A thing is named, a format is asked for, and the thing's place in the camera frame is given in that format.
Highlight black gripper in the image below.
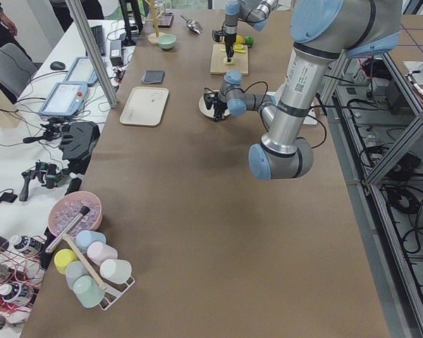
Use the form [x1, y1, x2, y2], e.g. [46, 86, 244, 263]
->
[203, 92, 229, 122]
[212, 30, 237, 58]

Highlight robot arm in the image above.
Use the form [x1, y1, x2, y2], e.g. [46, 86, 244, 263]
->
[204, 1, 403, 180]
[212, 0, 278, 62]

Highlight cream serving tray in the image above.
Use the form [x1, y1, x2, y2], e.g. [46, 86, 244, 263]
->
[119, 87, 169, 127]

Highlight cream round plate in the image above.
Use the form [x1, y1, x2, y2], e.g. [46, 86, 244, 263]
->
[198, 95, 216, 120]

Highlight whole yellow lemon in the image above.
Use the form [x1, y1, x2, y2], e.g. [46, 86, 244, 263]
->
[235, 35, 245, 44]

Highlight steel scoop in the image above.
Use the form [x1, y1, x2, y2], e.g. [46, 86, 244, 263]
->
[180, 14, 203, 35]

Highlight bamboo cutting board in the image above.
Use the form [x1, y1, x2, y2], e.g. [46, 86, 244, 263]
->
[210, 44, 249, 75]

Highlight green lime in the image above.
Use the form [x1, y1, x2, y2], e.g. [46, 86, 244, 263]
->
[245, 36, 255, 47]

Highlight mint green bowl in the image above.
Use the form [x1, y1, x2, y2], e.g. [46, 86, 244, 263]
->
[157, 34, 177, 51]

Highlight grey folded cloth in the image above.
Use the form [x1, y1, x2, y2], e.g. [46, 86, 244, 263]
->
[140, 70, 165, 85]

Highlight wooden cup stand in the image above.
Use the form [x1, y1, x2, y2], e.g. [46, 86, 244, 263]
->
[144, 0, 165, 45]

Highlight black keyboard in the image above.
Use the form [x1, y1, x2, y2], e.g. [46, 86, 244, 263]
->
[90, 25, 106, 56]

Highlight teach pendant tablet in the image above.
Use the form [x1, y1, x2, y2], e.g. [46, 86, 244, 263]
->
[38, 81, 88, 117]
[64, 56, 98, 87]

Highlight black computer mouse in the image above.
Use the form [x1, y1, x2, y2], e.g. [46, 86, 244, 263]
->
[49, 61, 66, 70]

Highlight pink bowl with ice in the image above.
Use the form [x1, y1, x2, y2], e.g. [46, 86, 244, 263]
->
[48, 191, 103, 237]

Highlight steel muddler in bowl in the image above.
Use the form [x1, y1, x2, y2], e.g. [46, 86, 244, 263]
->
[45, 206, 90, 254]

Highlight blue plastic cup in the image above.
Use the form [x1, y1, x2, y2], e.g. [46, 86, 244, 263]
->
[75, 230, 106, 254]

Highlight pink plastic cup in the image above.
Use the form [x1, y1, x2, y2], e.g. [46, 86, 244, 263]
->
[87, 241, 118, 266]

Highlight white plastic cup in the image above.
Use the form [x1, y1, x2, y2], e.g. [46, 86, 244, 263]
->
[99, 259, 132, 284]

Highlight grey office chair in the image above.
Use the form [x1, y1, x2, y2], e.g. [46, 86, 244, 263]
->
[0, 43, 38, 98]

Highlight yellow plastic cup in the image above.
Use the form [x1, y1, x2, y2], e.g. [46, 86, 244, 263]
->
[54, 249, 78, 275]

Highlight cup holder rack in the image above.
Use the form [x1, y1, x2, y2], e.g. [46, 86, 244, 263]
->
[63, 235, 136, 311]

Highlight grey plastic cup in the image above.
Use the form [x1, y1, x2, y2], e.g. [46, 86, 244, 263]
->
[65, 261, 89, 291]

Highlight mint plastic cup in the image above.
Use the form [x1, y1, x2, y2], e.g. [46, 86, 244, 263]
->
[73, 275, 105, 308]

